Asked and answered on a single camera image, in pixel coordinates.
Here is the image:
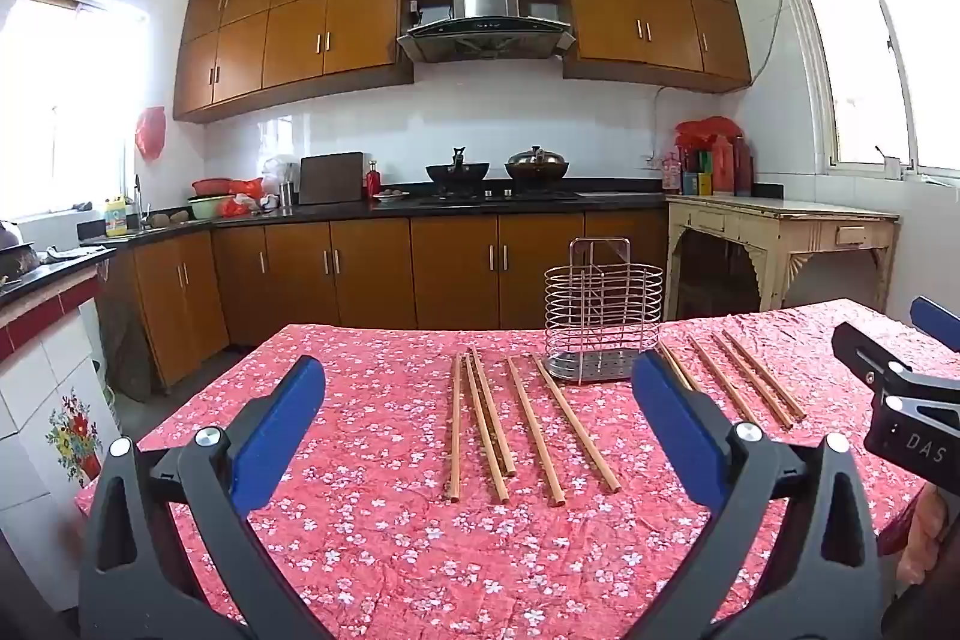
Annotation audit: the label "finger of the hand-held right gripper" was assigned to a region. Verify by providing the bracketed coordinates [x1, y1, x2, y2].
[832, 321, 960, 416]
[910, 295, 960, 352]

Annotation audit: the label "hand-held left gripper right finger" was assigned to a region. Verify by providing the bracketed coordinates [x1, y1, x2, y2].
[630, 351, 882, 640]

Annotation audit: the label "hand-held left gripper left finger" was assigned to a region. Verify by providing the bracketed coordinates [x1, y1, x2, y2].
[79, 353, 335, 640]

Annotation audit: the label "steel wire chopstick holder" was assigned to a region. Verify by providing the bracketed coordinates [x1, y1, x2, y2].
[541, 237, 665, 384]

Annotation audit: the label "person's right hand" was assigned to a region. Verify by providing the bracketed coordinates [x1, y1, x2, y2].
[896, 482, 960, 588]

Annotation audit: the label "red floral tablecloth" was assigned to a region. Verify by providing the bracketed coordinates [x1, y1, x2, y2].
[75, 299, 960, 640]

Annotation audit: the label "cream wooden side table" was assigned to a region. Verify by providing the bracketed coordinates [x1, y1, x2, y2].
[664, 194, 901, 315]

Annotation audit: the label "dark red thermos flask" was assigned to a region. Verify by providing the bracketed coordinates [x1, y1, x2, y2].
[733, 134, 755, 196]

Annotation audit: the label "black kitchen countertop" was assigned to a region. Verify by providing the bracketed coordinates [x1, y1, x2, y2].
[79, 179, 781, 247]

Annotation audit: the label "green basin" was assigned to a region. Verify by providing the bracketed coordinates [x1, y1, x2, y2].
[187, 194, 239, 220]

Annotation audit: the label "tiled counter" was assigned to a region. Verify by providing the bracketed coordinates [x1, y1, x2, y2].
[0, 246, 125, 611]

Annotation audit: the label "wooden base cabinets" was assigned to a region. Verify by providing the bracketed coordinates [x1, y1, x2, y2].
[97, 209, 668, 386]

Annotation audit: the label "red plastic bag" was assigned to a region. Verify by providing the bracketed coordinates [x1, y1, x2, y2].
[223, 178, 265, 217]
[675, 116, 743, 150]
[135, 106, 166, 161]

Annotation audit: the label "dark wooden cutting board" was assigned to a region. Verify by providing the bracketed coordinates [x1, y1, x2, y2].
[298, 152, 365, 205]

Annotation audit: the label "white plastic bag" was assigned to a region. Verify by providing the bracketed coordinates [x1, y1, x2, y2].
[261, 156, 301, 195]

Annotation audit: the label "black gas stove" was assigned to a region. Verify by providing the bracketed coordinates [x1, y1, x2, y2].
[416, 188, 586, 206]

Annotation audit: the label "pot with steel lid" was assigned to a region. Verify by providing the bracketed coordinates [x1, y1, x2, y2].
[504, 145, 569, 182]

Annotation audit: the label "dark pan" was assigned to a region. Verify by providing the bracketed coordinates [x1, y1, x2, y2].
[0, 239, 42, 295]

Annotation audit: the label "black wok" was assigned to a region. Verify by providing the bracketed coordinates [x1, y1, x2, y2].
[426, 146, 490, 184]

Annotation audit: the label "white frame sliding window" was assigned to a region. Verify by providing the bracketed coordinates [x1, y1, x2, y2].
[772, 0, 960, 191]

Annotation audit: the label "white wall cable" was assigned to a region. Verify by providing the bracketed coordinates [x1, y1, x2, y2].
[651, 0, 788, 161]

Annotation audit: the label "aluminium frame window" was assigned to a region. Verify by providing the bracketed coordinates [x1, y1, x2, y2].
[0, 0, 151, 221]

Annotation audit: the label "wooden upper wall cabinets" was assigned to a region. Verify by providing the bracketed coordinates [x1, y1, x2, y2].
[172, 0, 752, 124]

